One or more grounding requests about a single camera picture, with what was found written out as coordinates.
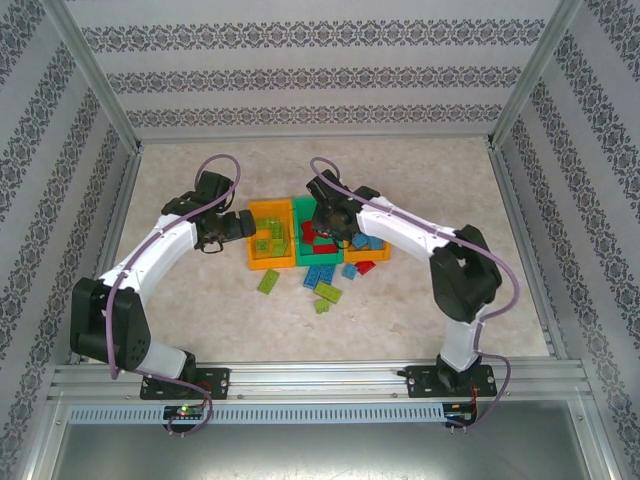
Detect circuit board with green light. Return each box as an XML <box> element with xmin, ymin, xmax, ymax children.
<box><xmin>163</xmin><ymin>404</ymin><xmax>208</xmax><ymax>421</ymax></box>

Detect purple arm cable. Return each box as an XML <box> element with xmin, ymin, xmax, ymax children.
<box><xmin>309</xmin><ymin>157</ymin><xmax>524</xmax><ymax>434</ymax></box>
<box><xmin>105</xmin><ymin>154</ymin><xmax>242</xmax><ymax>440</ymax></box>

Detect aluminium frame post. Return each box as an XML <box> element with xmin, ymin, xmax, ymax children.
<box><xmin>42</xmin><ymin>0</ymin><xmax>144</xmax><ymax>154</ymax></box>
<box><xmin>487</xmin><ymin>0</ymin><xmax>586</xmax><ymax>151</ymax></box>

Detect aluminium side rail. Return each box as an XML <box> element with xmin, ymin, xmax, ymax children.
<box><xmin>67</xmin><ymin>149</ymin><xmax>146</xmax><ymax>366</ymax></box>
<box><xmin>487</xmin><ymin>142</ymin><xmax>569</xmax><ymax>361</ymax></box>

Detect orange plastic bin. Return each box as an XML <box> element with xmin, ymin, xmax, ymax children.
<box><xmin>247</xmin><ymin>198</ymin><xmax>297</xmax><ymax>272</ymax></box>
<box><xmin>343</xmin><ymin>227</ymin><xmax>393</xmax><ymax>265</ymax></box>

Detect grey slotted cable duct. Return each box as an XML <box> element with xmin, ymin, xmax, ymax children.
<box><xmin>67</xmin><ymin>403</ymin><xmax>447</xmax><ymax>426</ymax></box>

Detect green plastic bin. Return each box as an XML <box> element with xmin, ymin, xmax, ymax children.
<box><xmin>292</xmin><ymin>196</ymin><xmax>347</xmax><ymax>268</ymax></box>

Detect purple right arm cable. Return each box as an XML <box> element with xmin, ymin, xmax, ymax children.
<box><xmin>309</xmin><ymin>157</ymin><xmax>524</xmax><ymax>434</ymax></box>

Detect grey metal sheet panel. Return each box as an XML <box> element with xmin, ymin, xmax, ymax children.
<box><xmin>47</xmin><ymin>422</ymin><xmax>619</xmax><ymax>480</ymax></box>

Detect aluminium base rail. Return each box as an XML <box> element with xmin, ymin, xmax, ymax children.
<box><xmin>47</xmin><ymin>362</ymin><xmax>594</xmax><ymax>403</ymax></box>

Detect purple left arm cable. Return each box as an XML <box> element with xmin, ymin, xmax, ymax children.
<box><xmin>105</xmin><ymin>154</ymin><xmax>242</xmax><ymax>440</ymax></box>

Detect small circuit board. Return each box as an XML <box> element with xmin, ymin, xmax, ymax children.
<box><xmin>443</xmin><ymin>401</ymin><xmax>480</xmax><ymax>425</ymax></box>

